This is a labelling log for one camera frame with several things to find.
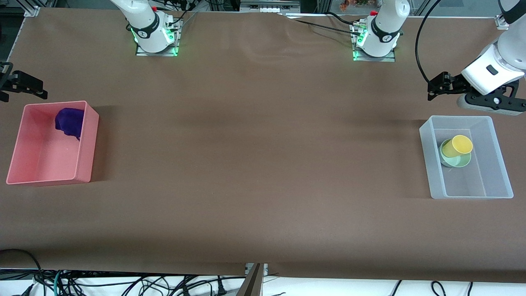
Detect purple cloth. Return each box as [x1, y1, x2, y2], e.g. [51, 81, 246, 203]
[55, 108, 85, 141]

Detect yellow plastic cup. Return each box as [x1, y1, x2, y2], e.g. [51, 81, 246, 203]
[442, 135, 473, 159]

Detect light green bowl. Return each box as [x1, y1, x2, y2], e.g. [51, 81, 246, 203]
[440, 139, 472, 168]

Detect pink plastic bin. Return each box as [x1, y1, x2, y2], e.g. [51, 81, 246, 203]
[6, 100, 100, 185]

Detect translucent white plastic bin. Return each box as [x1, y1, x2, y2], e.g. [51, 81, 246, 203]
[419, 115, 514, 200]

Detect white power strip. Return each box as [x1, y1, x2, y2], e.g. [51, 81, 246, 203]
[240, 0, 301, 14]

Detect grey metal profile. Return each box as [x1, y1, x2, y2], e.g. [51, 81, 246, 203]
[236, 263, 264, 296]

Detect thin grey gripper cable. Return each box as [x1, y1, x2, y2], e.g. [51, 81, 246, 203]
[0, 61, 14, 89]

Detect thick black looping cable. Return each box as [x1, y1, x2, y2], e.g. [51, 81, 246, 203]
[415, 0, 443, 83]

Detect aluminium frame corner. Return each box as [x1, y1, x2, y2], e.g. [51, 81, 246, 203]
[24, 0, 54, 17]

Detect short black table cable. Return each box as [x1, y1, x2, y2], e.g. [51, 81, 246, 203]
[327, 12, 362, 27]

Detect long black table cable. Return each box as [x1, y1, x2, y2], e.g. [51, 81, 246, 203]
[284, 14, 359, 36]

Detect black arcing floor cable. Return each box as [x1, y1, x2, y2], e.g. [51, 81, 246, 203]
[0, 249, 42, 288]

